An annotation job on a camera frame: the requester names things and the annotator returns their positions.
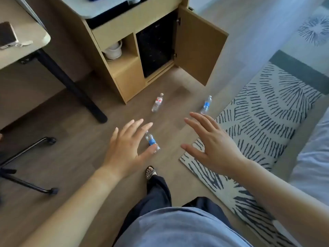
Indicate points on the person's right hand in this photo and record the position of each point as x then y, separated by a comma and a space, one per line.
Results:
221, 149

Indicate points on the person's left hand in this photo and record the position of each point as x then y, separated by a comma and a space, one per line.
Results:
123, 151

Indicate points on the person's right middle finger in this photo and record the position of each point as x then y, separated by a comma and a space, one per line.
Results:
201, 118

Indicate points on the person's right thumb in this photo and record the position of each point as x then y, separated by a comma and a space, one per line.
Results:
191, 150

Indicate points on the person's left little finger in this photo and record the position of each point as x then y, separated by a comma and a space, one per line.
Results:
114, 135

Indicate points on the person's left thumb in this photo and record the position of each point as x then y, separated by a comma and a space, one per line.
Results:
149, 153

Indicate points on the person's left middle finger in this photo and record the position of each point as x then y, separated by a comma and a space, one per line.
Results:
135, 127

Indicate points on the person's left forearm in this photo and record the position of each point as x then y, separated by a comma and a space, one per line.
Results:
77, 208

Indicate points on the person's right forearm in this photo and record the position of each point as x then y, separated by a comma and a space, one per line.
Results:
282, 200

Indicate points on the blue label water bottle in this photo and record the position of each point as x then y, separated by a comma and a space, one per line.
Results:
151, 140
206, 105

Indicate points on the black woven sandal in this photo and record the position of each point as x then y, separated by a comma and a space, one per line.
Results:
150, 172

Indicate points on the red label water bottle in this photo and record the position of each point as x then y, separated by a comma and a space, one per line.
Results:
157, 102

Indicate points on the dark trousers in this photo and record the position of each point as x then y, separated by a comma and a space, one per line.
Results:
156, 200

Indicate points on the patterned white and blue rug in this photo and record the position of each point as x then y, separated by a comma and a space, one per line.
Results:
267, 115

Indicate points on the black desk leg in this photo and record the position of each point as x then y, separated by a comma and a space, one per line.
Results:
69, 87

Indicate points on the wooden cabinet door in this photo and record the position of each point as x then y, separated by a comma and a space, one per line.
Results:
200, 43

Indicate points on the grey blue shirt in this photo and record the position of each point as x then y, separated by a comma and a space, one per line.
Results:
180, 228

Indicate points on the white kettle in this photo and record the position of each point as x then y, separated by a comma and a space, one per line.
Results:
113, 50

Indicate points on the black mini fridge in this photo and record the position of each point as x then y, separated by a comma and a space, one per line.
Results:
155, 46

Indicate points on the wooden cabinet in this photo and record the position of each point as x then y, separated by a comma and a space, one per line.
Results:
123, 35

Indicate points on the black chair base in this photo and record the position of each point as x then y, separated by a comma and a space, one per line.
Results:
23, 182

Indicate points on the white cup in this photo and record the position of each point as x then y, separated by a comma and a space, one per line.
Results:
134, 0

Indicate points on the beige desk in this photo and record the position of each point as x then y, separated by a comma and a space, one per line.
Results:
23, 46

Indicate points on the smartphone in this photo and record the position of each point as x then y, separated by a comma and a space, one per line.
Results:
7, 35

